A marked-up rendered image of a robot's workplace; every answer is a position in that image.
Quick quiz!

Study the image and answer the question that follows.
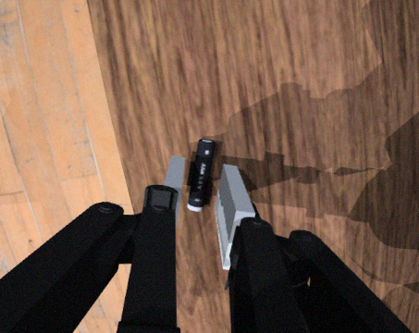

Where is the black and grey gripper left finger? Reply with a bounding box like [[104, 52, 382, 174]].
[[0, 155, 185, 333]]

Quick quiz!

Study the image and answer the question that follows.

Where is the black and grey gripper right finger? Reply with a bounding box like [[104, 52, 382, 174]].
[[215, 164, 412, 333]]

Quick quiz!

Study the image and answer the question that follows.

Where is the black aaa battery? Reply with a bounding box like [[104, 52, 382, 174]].
[[188, 139, 216, 211]]

